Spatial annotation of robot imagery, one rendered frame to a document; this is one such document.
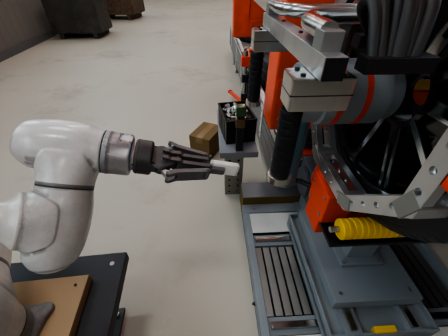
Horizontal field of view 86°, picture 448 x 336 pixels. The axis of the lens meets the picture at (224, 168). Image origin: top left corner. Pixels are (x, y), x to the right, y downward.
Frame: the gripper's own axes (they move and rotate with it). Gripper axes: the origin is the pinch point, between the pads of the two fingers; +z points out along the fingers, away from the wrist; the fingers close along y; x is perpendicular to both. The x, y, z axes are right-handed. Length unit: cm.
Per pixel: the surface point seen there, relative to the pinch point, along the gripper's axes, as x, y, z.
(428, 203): -15.7, -22.8, 26.0
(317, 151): -1.1, 14.0, 32.4
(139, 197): 79, 64, -22
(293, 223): 41, 21, 48
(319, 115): -17.9, -0.9, 15.9
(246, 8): -23, 237, 50
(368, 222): 4.9, -8.7, 40.6
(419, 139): -19.5, -6.7, 36.6
